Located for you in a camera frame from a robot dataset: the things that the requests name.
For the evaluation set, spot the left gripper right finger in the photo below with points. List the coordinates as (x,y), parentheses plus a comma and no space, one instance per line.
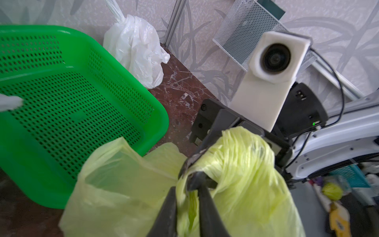
(210,222)

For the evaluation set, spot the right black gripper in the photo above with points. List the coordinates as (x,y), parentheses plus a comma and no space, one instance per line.
(302,112)

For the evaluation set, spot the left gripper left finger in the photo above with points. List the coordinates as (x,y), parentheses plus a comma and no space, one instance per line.
(165,224)

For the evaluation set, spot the light green plastic bag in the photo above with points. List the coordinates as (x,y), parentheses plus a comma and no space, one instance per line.
(119,193)

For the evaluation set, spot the white printed plastic bag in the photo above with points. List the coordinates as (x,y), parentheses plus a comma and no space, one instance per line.
(135,44)

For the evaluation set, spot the green plastic basket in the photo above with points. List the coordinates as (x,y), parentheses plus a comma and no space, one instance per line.
(76,97)

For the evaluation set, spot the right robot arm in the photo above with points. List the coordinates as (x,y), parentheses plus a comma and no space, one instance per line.
(307,141)

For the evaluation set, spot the dark green card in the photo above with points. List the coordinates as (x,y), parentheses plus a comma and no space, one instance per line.
(272,8)

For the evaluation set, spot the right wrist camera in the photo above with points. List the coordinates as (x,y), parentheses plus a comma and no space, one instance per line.
(269,80)

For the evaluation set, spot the white wire mesh basket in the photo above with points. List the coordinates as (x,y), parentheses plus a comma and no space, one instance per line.
(242,29)

